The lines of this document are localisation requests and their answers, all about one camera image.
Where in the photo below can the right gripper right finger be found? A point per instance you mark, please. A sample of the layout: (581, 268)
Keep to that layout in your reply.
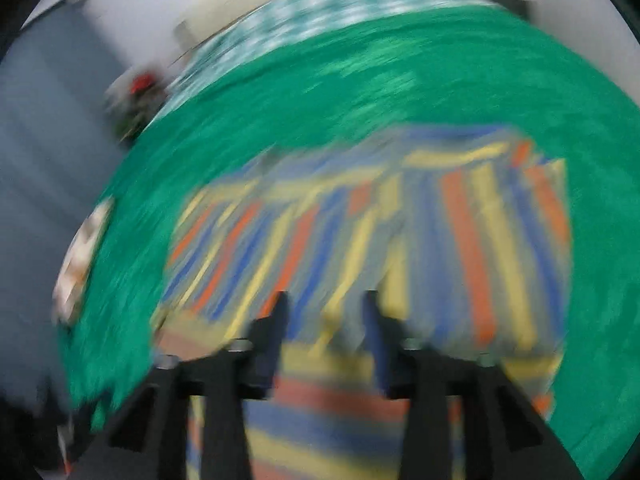
(503, 436)

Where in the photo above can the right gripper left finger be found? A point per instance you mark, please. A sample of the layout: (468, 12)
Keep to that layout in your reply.
(191, 406)

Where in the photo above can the striped knit sweater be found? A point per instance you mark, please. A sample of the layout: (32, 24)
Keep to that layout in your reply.
(462, 231)

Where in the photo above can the pile of clothes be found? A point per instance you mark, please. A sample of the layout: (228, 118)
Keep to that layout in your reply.
(132, 101)

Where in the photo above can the patterned white brown pillow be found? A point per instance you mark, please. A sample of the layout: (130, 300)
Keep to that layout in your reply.
(70, 286)

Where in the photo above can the blue grey curtain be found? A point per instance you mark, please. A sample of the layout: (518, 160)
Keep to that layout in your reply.
(57, 154)

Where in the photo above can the green bedspread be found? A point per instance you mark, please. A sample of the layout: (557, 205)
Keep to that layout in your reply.
(468, 65)

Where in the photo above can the dark nightstand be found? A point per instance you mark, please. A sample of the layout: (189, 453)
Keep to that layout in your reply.
(520, 8)

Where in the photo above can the green plaid sheet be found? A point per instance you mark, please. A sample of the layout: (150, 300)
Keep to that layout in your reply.
(280, 23)

